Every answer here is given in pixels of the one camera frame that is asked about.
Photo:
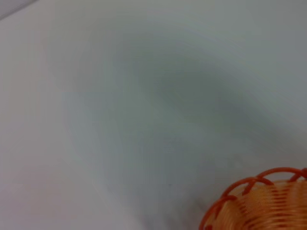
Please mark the orange woven plastic basket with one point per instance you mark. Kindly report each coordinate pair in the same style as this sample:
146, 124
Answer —
263, 208

